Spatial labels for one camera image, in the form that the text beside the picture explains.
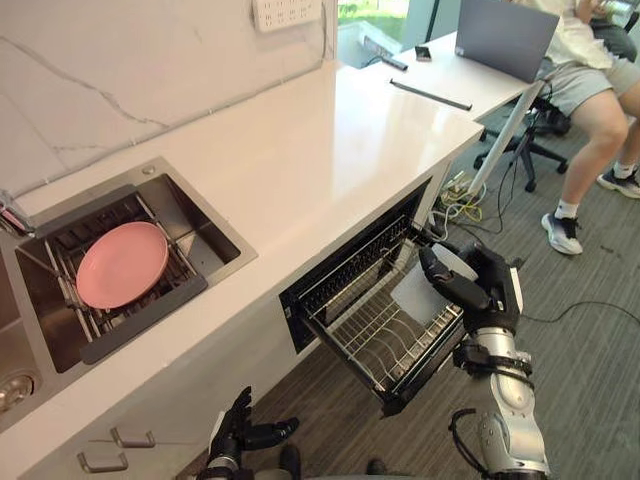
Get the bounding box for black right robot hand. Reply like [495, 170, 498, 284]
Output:
[418, 241, 525, 336]

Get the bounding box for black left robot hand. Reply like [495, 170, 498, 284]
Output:
[206, 385, 301, 465]

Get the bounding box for black dishwasher drawer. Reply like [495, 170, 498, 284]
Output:
[278, 174, 466, 419]

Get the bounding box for black sink drying rack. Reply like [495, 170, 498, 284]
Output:
[29, 184, 209, 365]

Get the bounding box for stainless steel sink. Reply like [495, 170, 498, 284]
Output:
[0, 156, 259, 416]

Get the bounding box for sink drain strainer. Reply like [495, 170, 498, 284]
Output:
[0, 369, 37, 415]

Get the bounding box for white desk leg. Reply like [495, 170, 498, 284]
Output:
[467, 82, 544, 196]

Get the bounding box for black office chair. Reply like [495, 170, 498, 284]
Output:
[473, 9, 640, 193]

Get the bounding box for pink plate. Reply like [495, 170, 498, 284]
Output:
[75, 221, 170, 310]

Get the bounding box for black bar on counter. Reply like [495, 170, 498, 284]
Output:
[389, 77, 474, 111]

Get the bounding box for person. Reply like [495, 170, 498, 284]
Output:
[541, 0, 640, 256]

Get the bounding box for grey laptop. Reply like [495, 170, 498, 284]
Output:
[455, 0, 562, 84]

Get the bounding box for black floor cable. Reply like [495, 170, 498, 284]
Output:
[519, 298, 640, 324]

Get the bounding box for floor power strip with cables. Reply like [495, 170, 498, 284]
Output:
[429, 171, 487, 239]

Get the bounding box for silver cabinet handle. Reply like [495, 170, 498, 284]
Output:
[109, 427, 156, 448]
[76, 451, 128, 473]

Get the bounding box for wire dish rack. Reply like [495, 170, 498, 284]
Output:
[299, 214, 464, 396]

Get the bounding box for white wall power strip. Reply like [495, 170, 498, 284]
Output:
[250, 0, 322, 34]

